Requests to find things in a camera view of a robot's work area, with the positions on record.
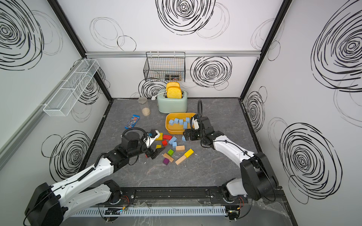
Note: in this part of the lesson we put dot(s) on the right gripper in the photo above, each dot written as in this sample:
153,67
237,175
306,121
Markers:
187,135

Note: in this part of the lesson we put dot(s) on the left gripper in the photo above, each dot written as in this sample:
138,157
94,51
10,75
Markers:
150,151

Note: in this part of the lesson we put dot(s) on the long blue block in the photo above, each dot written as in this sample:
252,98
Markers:
185,125
173,139

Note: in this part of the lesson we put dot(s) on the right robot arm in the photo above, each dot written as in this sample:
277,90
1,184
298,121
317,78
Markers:
257,180

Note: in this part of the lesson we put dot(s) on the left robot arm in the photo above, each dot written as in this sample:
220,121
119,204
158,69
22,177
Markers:
50,205

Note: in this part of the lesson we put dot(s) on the blue candy bag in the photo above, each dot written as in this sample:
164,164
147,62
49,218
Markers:
132,122

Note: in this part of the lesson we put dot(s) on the yellow plastic tub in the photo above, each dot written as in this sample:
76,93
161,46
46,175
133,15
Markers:
176,128

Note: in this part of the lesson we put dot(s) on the long yellow block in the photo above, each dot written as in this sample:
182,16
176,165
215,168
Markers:
188,153

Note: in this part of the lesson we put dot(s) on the yellow bar block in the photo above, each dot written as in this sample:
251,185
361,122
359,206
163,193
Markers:
160,138

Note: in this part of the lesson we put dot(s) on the natural wood block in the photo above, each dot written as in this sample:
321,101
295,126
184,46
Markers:
180,148

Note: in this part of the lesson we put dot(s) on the red cube centre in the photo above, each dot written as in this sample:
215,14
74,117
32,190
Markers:
164,143

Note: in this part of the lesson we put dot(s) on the long red block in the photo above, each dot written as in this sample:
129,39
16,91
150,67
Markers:
167,137

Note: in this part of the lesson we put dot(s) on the thin wood plank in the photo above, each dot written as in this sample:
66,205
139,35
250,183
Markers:
165,155

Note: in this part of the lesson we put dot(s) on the green cube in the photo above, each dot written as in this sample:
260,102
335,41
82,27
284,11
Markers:
170,152

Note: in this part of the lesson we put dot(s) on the purple cube bottom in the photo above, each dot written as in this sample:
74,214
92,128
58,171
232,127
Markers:
166,161

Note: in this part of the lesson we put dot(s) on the long natural wood plank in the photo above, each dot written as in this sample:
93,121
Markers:
180,160

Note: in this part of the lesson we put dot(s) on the mint green toaster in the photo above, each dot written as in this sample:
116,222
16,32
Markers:
172,105

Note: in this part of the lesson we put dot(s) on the yellow toast slice front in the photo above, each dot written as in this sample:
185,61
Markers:
174,92

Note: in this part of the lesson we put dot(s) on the yellow toast slice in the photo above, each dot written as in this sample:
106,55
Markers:
174,92
172,84

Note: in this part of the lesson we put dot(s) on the yellow toast slice back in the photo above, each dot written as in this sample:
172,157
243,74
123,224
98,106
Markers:
172,84

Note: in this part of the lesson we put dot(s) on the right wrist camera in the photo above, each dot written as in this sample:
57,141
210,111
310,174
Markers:
194,123

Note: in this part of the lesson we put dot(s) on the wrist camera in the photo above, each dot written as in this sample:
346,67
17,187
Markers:
151,137
194,123

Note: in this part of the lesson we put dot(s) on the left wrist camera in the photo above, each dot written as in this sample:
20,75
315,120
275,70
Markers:
151,137

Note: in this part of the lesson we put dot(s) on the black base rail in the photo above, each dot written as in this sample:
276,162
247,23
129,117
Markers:
208,194

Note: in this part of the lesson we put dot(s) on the black wire wall basket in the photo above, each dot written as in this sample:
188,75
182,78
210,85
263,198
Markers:
165,66

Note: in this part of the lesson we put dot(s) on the white wire wall shelf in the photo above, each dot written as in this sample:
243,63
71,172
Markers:
80,86

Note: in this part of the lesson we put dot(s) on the white slotted cable duct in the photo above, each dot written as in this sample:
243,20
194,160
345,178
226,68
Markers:
108,212

